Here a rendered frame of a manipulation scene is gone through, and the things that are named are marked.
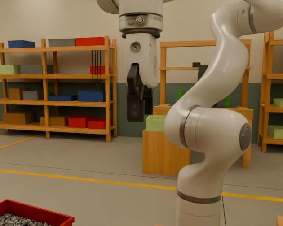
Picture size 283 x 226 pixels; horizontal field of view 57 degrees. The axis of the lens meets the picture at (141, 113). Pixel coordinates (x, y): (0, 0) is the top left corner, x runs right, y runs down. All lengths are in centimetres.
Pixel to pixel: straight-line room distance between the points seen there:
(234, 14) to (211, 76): 23
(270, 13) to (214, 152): 42
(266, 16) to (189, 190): 51
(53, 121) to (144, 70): 582
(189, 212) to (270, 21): 56
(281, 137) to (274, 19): 464
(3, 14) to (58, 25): 154
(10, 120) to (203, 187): 643
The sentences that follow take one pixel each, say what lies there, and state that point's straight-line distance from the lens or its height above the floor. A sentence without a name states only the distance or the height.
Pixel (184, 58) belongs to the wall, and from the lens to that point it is 572.
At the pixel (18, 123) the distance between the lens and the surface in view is 681.
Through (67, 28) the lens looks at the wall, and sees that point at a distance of 663.
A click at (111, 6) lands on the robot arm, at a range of 57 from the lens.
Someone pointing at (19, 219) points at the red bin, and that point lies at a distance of 107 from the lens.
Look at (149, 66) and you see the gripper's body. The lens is 47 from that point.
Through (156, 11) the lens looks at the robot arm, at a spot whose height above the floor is 149.
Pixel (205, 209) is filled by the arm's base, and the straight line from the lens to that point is 72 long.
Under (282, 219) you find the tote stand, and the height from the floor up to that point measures 79.
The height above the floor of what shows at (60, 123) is 34.
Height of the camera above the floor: 137
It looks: 8 degrees down
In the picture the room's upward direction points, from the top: straight up
